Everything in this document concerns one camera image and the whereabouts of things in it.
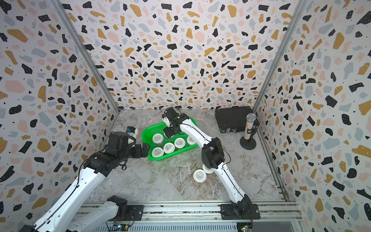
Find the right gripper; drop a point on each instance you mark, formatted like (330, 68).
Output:
(167, 133)

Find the aluminium rail frame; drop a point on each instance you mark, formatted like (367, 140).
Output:
(201, 216)

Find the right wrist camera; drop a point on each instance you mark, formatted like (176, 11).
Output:
(166, 119)

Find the yogurt cup white lid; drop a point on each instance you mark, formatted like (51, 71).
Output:
(191, 141)
(157, 152)
(200, 176)
(169, 148)
(207, 170)
(158, 139)
(179, 143)

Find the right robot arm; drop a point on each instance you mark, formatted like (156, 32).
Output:
(213, 157)

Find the black hard case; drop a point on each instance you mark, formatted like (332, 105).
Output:
(232, 119)

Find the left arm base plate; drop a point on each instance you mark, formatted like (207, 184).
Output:
(130, 213)

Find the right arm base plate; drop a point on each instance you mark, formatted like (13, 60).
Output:
(232, 212)

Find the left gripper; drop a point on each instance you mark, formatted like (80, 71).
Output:
(138, 153)

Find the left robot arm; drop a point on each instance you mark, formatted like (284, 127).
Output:
(91, 173)

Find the green plastic basket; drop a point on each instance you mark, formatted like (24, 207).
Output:
(148, 133)

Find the glitter tube on black stand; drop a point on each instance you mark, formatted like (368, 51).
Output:
(247, 141)

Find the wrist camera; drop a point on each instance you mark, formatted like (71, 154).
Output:
(166, 119)
(132, 131)

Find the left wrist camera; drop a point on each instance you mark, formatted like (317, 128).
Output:
(132, 131)

